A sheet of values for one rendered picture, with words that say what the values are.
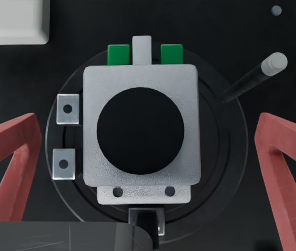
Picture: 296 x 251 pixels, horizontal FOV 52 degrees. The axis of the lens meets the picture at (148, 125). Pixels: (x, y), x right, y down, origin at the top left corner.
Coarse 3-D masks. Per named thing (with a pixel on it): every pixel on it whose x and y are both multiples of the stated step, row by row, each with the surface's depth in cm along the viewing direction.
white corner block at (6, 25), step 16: (0, 0) 21; (16, 0) 21; (32, 0) 21; (48, 0) 23; (0, 16) 21; (16, 16) 21; (32, 16) 21; (48, 16) 23; (0, 32) 21; (16, 32) 21; (32, 32) 21; (48, 32) 23
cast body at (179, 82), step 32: (160, 64) 12; (96, 96) 11; (128, 96) 10; (160, 96) 10; (192, 96) 11; (96, 128) 11; (128, 128) 10; (160, 128) 10; (192, 128) 11; (96, 160) 11; (128, 160) 10; (160, 160) 10; (192, 160) 11; (128, 192) 14; (160, 192) 14
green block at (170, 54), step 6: (162, 48) 16; (168, 48) 16; (174, 48) 16; (180, 48) 16; (162, 54) 16; (168, 54) 16; (174, 54) 16; (180, 54) 16; (162, 60) 16; (168, 60) 16; (174, 60) 16; (180, 60) 16
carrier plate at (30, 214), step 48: (96, 0) 23; (144, 0) 23; (192, 0) 23; (240, 0) 23; (288, 0) 23; (0, 48) 23; (48, 48) 23; (96, 48) 23; (192, 48) 23; (240, 48) 23; (288, 48) 23; (0, 96) 23; (48, 96) 23; (240, 96) 23; (288, 96) 23; (48, 192) 22; (240, 192) 22; (192, 240) 22; (240, 240) 22
